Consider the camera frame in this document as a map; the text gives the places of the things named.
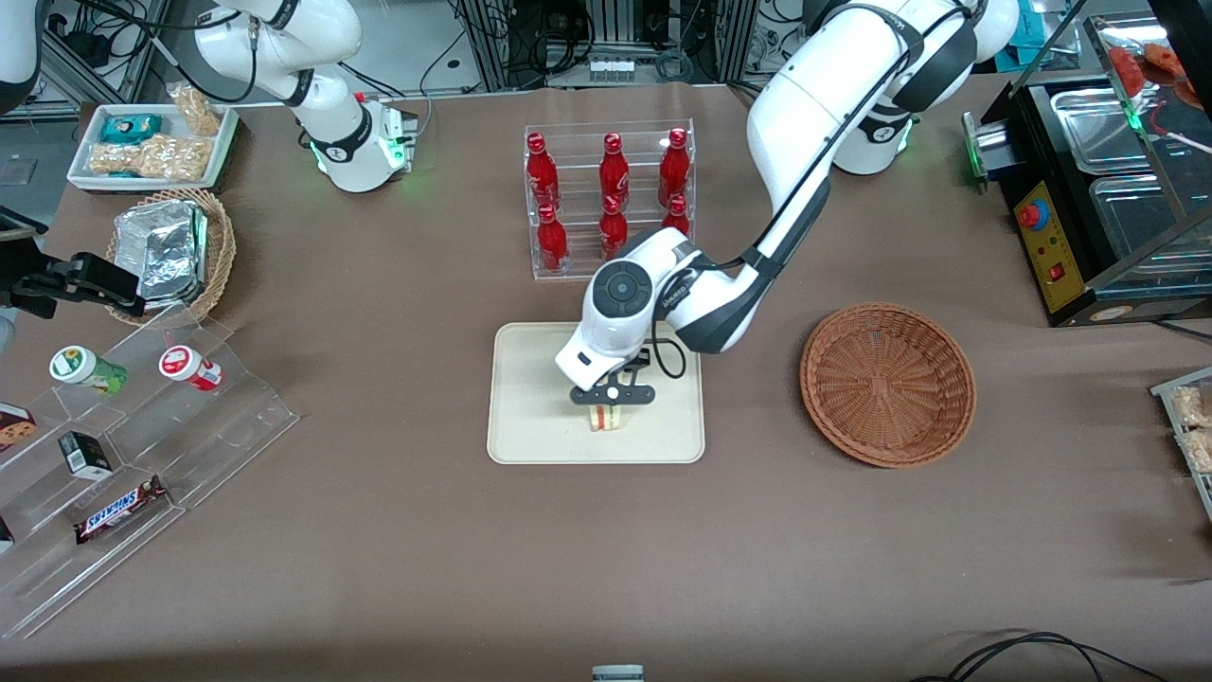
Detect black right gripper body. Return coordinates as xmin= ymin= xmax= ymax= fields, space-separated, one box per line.
xmin=0 ymin=252 xmax=73 ymax=319

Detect cream rectangular tray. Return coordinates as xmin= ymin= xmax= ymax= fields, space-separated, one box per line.
xmin=487 ymin=321 xmax=706 ymax=465

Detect white snack tray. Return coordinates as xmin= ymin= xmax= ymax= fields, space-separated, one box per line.
xmin=66 ymin=102 xmax=240 ymax=193

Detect light tan wicker basket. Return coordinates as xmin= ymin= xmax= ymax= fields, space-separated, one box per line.
xmin=106 ymin=188 xmax=238 ymax=326

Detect brown round wicker basket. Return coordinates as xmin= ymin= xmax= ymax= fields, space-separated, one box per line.
xmin=799 ymin=302 xmax=977 ymax=470

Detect aluminium foil container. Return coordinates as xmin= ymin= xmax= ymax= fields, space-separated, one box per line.
xmin=114 ymin=201 xmax=209 ymax=304

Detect green lidded cup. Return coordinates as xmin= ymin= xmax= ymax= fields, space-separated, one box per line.
xmin=49 ymin=346 xmax=129 ymax=396

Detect red lidded cup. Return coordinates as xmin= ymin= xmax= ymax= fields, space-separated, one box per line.
xmin=158 ymin=345 xmax=224 ymax=391

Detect clear acrylic bottle rack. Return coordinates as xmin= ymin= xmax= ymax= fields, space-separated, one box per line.
xmin=524 ymin=118 xmax=697 ymax=281

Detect long clear peanut bag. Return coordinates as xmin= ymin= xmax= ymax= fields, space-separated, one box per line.
xmin=90 ymin=135 xmax=210 ymax=182

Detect brown cookie box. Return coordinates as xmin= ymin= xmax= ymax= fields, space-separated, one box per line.
xmin=0 ymin=403 xmax=39 ymax=454

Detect teal snack packet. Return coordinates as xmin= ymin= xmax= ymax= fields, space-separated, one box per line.
xmin=99 ymin=114 xmax=164 ymax=145

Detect small black carton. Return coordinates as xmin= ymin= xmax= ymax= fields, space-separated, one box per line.
xmin=59 ymin=431 xmax=115 ymax=479

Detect clear acrylic stepped stand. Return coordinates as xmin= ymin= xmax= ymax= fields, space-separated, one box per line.
xmin=0 ymin=303 xmax=301 ymax=640

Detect small clear peanut bag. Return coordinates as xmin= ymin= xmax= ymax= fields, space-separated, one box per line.
xmin=169 ymin=83 xmax=222 ymax=136

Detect Snickers chocolate bar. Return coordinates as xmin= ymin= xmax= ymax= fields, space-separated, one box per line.
xmin=74 ymin=476 xmax=168 ymax=545

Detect black food warmer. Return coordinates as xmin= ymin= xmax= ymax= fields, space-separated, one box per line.
xmin=961 ymin=14 xmax=1212 ymax=328

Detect large metal warmer pan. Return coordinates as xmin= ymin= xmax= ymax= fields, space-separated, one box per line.
xmin=1089 ymin=175 xmax=1212 ymax=271

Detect small metal warmer pan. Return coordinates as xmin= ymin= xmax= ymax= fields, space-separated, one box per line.
xmin=1049 ymin=85 xmax=1151 ymax=173

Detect teal box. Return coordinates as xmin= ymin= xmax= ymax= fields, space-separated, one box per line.
xmin=1008 ymin=0 xmax=1073 ymax=53

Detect black floor cable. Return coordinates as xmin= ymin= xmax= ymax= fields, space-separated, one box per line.
xmin=909 ymin=630 xmax=1170 ymax=682

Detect white wire rack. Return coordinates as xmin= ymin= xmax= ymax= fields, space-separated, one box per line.
xmin=1150 ymin=368 xmax=1212 ymax=522

